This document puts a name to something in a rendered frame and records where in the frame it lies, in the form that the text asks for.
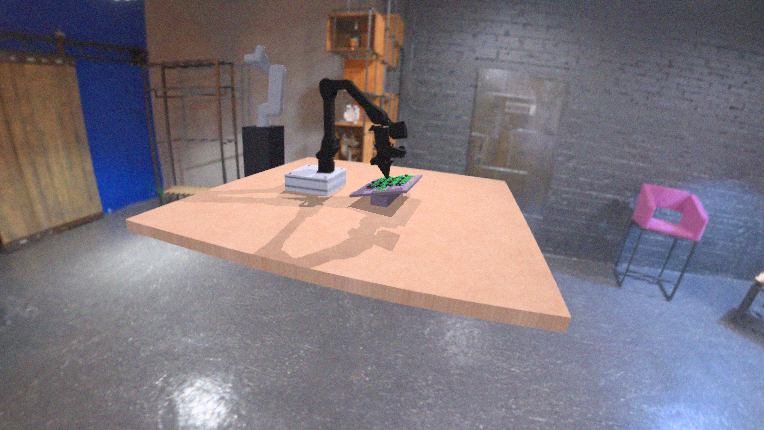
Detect lavender switch panel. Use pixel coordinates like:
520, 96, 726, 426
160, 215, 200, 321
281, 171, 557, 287
349, 174, 423, 207

